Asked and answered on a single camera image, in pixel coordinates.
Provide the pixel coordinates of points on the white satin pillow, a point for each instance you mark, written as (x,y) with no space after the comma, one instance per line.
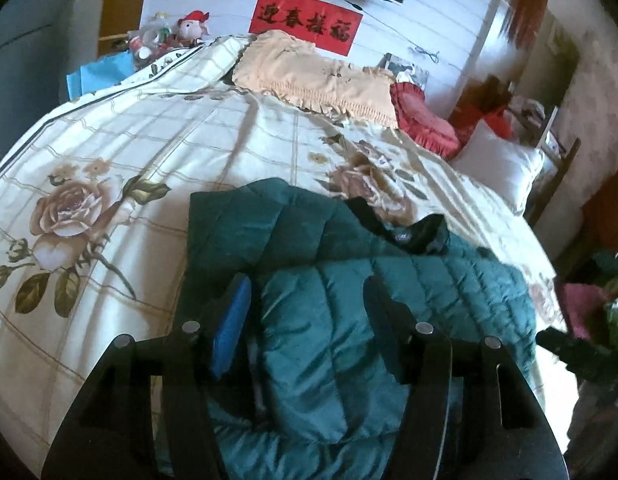
(509,169)

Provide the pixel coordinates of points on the red calligraphy banner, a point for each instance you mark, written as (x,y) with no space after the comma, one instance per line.
(328,27)

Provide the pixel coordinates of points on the plush toy red hat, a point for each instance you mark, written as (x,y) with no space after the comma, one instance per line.
(191,30)

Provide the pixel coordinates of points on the floral cream bed quilt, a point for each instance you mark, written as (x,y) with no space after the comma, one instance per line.
(94,212)

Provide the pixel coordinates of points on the framed photo on headboard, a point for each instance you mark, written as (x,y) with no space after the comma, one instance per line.
(405,71)

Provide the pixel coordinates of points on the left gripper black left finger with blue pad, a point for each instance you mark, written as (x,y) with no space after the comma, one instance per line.
(107,433)

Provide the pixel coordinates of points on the wooden chair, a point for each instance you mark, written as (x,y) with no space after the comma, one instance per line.
(557,160)

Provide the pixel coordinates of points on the beige embroidered pillow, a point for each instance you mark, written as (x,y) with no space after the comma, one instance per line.
(295,72)

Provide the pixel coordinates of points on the dark green puffer jacket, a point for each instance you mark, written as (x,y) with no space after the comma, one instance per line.
(308,395)

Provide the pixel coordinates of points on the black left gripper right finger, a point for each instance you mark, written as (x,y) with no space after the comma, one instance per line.
(470,413)

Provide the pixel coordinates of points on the red ruffled cushion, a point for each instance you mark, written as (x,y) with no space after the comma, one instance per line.
(423,126)

